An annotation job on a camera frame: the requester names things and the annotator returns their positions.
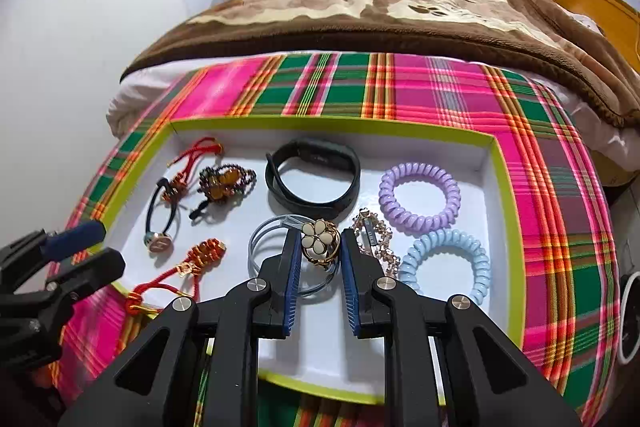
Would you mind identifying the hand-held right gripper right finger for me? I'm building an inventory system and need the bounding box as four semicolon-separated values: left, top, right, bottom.
340;228;583;427

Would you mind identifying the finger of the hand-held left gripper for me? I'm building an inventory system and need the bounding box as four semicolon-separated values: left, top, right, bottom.
0;248;127;310
0;219;108;279

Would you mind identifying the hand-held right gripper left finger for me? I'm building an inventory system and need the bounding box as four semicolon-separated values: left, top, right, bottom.
56;231;304;427

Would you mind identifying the white flower gold ring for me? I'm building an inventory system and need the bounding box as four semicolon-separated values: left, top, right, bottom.
300;218;343;265

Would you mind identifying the rose gold chain bracelet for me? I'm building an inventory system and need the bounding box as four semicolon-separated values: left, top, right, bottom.
350;207;403;278

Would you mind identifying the clear grey bangle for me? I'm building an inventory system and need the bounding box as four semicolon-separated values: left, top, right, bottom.
248;215;341;303

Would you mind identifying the black hair tie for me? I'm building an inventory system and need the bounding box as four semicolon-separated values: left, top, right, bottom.
146;177;188;254

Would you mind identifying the red cord orange bead bracelet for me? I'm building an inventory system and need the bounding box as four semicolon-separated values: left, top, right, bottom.
125;239;227;315

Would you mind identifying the amber bead bracelet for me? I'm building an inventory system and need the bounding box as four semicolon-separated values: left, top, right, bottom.
189;163;257;222

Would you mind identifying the light blue coil hair tie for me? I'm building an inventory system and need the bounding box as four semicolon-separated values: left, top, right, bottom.
397;228;492;306

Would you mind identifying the black wristband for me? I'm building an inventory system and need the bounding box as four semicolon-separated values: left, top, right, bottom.
264;138;362;214

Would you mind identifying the yellow-green shallow box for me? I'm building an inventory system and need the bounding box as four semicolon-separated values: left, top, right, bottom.
102;117;527;408

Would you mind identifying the pink green plaid sheet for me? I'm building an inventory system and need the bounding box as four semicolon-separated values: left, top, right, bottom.
50;52;618;427

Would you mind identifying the brown patterned blanket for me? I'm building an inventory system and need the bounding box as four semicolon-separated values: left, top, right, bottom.
120;0;640;128

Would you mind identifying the black white-rimmed bin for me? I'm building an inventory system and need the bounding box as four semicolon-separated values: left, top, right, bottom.
615;272;640;365

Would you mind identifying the wooden headboard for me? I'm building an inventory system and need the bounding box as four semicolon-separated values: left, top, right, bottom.
540;0;640;58

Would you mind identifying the purple coil hair tie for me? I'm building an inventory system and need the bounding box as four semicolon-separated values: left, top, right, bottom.
378;162;461;235

